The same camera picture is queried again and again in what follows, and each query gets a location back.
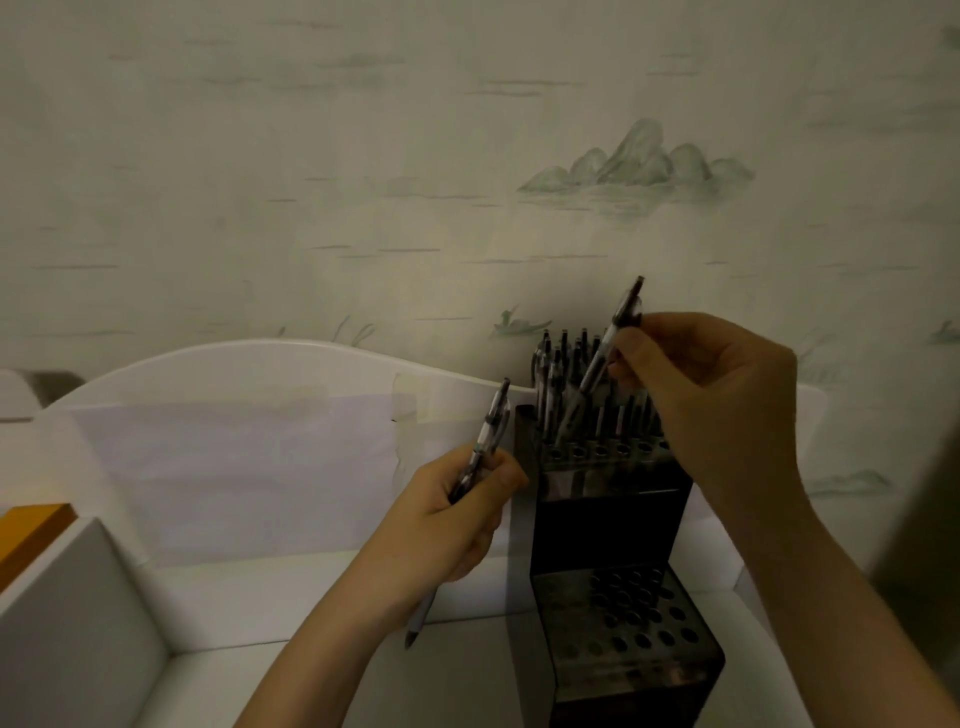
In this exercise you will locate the black tiered pen holder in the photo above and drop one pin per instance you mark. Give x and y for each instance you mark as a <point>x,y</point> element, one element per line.
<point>607,525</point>

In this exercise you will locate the row of black pens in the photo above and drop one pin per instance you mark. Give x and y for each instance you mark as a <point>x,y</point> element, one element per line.
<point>551,375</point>

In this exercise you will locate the white curved-back shelf unit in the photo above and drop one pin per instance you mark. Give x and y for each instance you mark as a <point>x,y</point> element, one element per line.
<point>262,592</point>

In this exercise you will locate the person's right hand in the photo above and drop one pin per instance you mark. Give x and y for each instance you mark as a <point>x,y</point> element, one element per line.
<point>727,412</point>

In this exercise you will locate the black gel pen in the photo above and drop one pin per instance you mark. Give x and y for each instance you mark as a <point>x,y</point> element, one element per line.
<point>491,427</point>
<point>600,360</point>

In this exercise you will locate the person's left hand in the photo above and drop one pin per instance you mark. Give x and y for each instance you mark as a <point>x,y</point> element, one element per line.
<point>435,525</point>

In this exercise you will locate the person's right forearm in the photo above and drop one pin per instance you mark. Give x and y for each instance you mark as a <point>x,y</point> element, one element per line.
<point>855,622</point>

